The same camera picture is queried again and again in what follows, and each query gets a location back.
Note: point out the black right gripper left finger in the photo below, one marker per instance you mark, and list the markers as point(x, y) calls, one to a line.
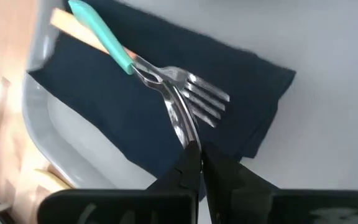
point(179, 186)

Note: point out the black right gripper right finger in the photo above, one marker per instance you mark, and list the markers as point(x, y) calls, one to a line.
point(238, 193)

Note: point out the navy cloth napkin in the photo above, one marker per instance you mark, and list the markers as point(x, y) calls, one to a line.
point(120, 109)

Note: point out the grey plastic tray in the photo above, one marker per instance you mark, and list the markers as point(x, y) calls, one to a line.
point(322, 109)

